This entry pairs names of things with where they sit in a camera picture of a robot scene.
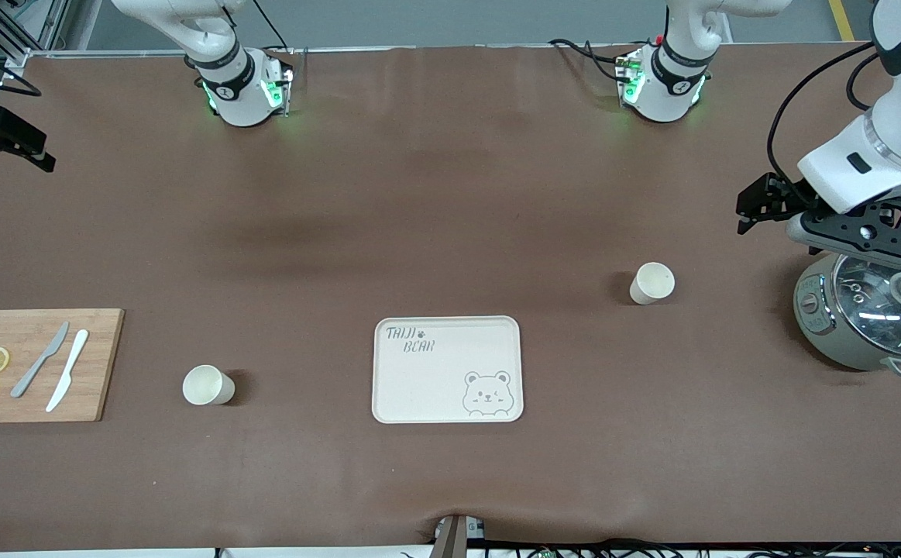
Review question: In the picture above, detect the white plastic cup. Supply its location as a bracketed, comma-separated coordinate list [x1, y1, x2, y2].
[182, 364, 236, 406]
[629, 263, 676, 305]

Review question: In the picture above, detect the grey-green cooking pot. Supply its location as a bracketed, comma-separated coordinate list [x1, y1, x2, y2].
[793, 254, 901, 379]

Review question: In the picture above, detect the glass pot lid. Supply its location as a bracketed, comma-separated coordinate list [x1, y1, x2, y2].
[836, 256, 901, 357]

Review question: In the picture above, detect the grey plastic knife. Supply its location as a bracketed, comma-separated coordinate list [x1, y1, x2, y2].
[10, 322, 70, 399]

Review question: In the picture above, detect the white plastic knife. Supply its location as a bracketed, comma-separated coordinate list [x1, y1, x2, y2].
[46, 329, 90, 413]

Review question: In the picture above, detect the bamboo cutting board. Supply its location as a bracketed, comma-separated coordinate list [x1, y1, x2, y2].
[0, 308, 126, 424]

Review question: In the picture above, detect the brown table cover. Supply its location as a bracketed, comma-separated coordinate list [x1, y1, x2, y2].
[0, 43, 901, 553]

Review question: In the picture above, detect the cream tray with bear print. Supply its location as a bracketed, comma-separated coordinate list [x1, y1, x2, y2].
[372, 315, 524, 425]

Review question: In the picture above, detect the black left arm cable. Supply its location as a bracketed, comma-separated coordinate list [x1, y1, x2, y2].
[766, 43, 879, 196]

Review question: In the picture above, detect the aluminium frame with black bars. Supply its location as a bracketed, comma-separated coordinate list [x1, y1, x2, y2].
[0, 0, 71, 67]

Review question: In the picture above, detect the black left base cable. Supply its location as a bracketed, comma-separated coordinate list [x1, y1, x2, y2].
[549, 37, 633, 82]

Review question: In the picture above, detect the black base cable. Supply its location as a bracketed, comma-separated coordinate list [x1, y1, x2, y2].
[549, 37, 633, 82]
[247, 0, 284, 53]

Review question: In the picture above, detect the black right base cable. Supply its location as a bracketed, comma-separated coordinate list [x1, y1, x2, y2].
[247, 0, 284, 53]

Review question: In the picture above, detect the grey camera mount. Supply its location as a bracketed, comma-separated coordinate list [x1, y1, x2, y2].
[431, 514, 486, 558]

